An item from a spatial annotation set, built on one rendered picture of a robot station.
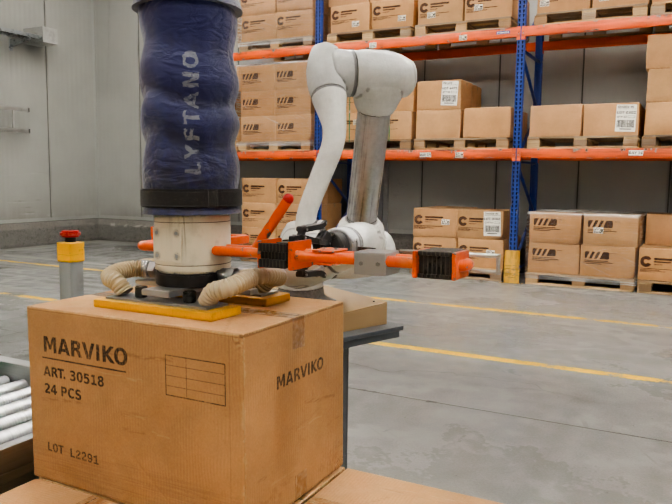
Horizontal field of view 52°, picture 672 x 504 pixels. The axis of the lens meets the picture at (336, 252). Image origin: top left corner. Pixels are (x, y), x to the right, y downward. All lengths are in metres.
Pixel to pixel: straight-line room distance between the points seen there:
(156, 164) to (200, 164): 0.10
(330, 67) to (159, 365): 0.98
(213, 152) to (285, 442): 0.63
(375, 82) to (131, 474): 1.21
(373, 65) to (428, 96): 6.98
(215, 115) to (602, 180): 8.48
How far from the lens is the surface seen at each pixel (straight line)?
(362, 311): 2.27
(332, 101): 1.94
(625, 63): 9.84
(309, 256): 1.40
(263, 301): 1.57
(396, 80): 2.05
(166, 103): 1.53
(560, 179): 9.83
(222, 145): 1.54
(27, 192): 13.09
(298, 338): 1.47
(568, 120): 8.53
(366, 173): 2.16
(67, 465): 1.72
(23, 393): 2.47
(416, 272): 1.28
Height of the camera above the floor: 1.24
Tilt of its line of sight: 6 degrees down
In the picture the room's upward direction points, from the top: 1 degrees clockwise
